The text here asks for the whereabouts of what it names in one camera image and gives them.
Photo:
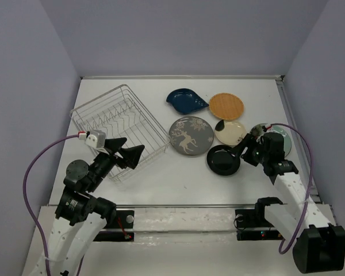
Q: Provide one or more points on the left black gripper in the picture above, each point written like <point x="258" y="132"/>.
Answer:
<point x="131" y="154"/>

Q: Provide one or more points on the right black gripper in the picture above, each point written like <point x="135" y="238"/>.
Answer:
<point x="246" y="155"/>

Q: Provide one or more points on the black round plate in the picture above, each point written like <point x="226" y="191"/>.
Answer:
<point x="223" y="160"/>

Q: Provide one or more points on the cream plate with black spot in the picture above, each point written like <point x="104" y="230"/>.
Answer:
<point x="230" y="132"/>

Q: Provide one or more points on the grey reindeer plate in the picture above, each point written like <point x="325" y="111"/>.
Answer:
<point x="191" y="136"/>

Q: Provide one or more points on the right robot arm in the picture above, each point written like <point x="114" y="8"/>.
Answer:
<point x="316" y="244"/>

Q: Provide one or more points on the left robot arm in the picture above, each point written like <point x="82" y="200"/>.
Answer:
<point x="79" y="216"/>

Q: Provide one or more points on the orange woven round plate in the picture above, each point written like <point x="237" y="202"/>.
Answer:
<point x="226" y="106"/>

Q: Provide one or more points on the teal flower plate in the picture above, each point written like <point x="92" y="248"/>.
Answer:
<point x="258" y="130"/>

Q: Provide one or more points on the dark blue leaf plate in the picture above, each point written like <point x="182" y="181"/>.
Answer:
<point x="186" y="101"/>

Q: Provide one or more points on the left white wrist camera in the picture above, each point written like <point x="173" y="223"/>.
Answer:
<point x="95" y="139"/>

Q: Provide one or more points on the metal wire dish rack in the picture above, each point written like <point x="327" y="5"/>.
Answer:
<point x="120" y="113"/>

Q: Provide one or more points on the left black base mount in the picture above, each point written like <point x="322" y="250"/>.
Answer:
<point x="120" y="229"/>

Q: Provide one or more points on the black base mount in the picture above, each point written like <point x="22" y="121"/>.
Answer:
<point x="251" y="228"/>
<point x="120" y="229"/>

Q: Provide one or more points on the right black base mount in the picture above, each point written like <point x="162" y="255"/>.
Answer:
<point x="251" y="228"/>

